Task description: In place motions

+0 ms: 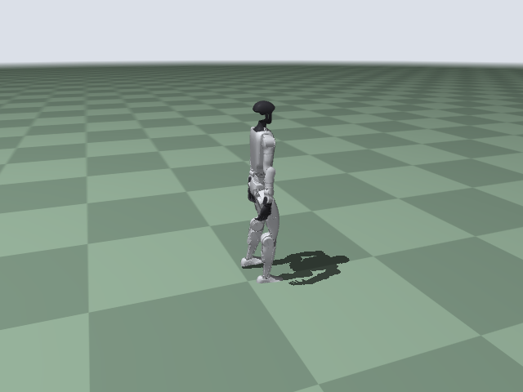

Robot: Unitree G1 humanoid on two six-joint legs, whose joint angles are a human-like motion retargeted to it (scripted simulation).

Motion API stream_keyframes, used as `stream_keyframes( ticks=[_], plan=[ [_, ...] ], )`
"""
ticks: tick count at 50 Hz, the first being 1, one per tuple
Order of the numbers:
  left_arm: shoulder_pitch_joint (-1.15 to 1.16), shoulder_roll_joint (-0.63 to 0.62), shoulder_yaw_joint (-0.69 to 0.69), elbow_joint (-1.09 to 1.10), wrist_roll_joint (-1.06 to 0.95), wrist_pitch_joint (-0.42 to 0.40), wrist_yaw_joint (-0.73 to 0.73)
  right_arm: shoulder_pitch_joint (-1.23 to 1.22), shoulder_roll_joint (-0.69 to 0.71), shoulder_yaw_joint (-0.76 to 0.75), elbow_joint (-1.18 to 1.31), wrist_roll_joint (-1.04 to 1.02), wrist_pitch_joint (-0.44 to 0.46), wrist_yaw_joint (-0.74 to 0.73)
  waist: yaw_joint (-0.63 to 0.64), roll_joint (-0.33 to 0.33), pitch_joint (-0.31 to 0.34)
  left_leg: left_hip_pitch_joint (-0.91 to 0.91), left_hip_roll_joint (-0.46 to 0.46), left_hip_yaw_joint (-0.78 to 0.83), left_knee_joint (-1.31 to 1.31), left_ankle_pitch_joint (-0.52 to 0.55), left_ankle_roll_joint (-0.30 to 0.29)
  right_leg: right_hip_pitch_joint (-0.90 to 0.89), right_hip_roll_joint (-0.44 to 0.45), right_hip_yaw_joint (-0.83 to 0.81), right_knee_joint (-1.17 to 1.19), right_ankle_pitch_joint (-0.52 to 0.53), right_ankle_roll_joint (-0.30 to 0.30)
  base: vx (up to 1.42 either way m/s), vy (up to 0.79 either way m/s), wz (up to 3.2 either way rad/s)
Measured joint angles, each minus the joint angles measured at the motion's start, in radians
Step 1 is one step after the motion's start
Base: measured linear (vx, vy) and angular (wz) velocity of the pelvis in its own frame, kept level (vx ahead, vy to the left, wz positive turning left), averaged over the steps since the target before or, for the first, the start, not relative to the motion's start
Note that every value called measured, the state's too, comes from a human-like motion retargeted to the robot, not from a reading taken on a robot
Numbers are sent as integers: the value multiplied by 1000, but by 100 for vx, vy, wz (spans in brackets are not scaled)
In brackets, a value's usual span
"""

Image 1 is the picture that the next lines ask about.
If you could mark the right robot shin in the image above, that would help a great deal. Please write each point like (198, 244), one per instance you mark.
(267, 255)

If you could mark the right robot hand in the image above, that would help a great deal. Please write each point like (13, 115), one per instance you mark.
(265, 211)

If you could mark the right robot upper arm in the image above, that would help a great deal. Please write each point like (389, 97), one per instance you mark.
(268, 145)

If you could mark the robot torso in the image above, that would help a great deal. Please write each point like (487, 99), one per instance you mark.
(256, 156)

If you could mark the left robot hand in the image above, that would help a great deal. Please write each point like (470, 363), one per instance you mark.
(250, 196)

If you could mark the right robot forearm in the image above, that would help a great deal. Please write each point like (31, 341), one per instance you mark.
(269, 184)

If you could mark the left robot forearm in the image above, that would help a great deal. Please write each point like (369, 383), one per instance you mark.
(252, 172)

